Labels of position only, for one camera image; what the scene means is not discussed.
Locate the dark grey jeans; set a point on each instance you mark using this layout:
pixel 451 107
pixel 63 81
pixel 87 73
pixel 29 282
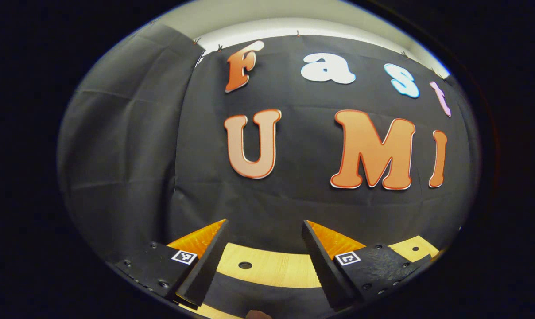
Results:
pixel 267 301

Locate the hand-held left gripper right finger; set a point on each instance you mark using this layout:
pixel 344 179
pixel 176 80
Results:
pixel 323 270

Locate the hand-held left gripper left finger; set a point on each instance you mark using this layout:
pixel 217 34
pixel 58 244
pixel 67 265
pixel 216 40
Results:
pixel 207 266

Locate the black backdrop cloth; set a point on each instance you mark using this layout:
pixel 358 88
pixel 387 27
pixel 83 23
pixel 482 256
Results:
pixel 294 208

